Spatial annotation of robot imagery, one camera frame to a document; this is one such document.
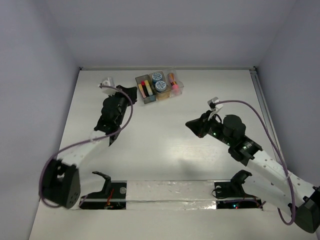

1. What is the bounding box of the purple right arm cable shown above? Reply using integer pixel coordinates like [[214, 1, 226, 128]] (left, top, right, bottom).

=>
[[217, 99, 297, 226]]

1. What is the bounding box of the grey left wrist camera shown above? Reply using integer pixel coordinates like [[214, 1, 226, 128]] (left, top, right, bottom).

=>
[[98, 76, 116, 96]]

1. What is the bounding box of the white foam front board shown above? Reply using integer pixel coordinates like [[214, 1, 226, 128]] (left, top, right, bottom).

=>
[[28, 177, 313, 240]]

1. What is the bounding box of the orange pink highlighter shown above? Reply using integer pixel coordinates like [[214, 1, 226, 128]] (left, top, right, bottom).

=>
[[138, 83, 146, 99]]

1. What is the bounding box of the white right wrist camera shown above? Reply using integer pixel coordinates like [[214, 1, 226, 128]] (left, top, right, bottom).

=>
[[207, 97, 223, 120]]

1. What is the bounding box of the smoky grey plastic bin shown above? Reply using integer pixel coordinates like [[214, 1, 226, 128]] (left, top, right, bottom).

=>
[[135, 74, 157, 104]]

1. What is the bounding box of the yellow highlighter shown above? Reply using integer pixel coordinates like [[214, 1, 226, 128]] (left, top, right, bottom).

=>
[[144, 80, 153, 96]]

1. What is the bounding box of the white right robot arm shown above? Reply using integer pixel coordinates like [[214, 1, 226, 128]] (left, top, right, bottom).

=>
[[186, 110, 320, 234]]

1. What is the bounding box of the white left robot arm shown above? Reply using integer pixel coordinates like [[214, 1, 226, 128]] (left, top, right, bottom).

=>
[[39, 85, 214, 210]]

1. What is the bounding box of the blue white round jar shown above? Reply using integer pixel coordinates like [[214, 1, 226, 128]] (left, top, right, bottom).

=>
[[154, 80, 167, 93]]

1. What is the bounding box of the black pink highlighter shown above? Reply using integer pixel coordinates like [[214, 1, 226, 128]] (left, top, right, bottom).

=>
[[141, 81, 149, 96]]

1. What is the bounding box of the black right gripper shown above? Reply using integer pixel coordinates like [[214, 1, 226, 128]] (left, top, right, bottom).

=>
[[184, 110, 233, 147]]

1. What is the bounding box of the clear plastic bin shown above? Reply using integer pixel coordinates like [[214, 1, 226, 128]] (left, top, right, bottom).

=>
[[165, 68, 184, 97]]

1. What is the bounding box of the metal rail right side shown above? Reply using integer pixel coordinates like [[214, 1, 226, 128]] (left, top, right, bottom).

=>
[[249, 69, 291, 178]]

